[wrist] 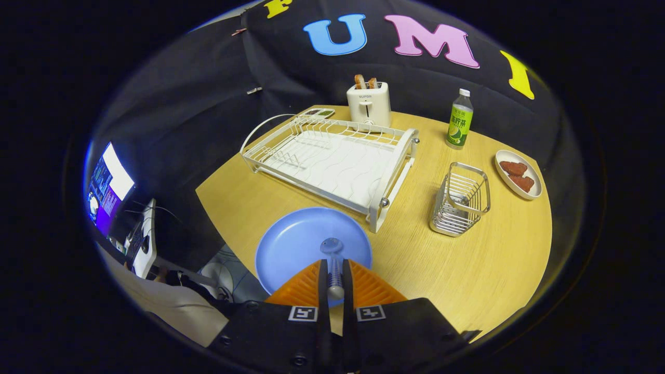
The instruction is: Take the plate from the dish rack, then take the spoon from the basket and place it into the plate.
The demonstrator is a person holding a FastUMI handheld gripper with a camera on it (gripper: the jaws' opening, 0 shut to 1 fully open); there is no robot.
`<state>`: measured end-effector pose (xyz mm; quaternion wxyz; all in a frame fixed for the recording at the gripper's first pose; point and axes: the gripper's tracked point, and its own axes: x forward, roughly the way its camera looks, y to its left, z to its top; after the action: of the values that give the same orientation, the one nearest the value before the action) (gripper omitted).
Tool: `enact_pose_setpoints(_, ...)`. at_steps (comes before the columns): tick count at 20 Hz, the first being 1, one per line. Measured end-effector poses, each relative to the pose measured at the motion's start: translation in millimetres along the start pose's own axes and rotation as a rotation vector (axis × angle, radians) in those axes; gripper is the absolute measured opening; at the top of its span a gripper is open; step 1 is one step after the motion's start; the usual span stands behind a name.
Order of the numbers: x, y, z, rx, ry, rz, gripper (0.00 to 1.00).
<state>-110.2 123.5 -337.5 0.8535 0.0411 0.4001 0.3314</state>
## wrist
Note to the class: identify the black backdrop cloth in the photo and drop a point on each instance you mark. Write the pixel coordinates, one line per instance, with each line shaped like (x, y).
(208, 104)

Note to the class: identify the red meat slice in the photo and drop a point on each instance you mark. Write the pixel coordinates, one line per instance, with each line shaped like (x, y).
(513, 168)
(523, 183)

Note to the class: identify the divided condiment dish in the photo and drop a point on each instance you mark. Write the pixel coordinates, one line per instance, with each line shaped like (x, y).
(319, 112)

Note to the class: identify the computer monitor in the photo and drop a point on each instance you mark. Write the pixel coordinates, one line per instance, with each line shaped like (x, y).
(106, 192)

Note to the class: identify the red cloth clip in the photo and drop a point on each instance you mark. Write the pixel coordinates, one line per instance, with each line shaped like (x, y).
(239, 31)

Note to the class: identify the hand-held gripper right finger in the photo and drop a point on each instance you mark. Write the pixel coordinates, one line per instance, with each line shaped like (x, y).
(347, 280)

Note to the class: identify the green label drink bottle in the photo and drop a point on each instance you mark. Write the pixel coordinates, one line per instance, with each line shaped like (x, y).
(460, 124)

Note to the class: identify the white toaster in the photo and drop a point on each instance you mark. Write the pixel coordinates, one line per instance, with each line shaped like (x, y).
(369, 104)

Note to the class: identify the silver cloth clip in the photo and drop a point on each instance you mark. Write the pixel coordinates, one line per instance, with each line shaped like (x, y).
(254, 90)

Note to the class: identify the blue plate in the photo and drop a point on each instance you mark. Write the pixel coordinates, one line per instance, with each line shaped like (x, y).
(291, 244)

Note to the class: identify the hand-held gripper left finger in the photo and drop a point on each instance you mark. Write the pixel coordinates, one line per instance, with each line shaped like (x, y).
(323, 280)

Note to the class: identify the white oval dish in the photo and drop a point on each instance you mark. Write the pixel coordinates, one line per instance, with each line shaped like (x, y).
(506, 156)

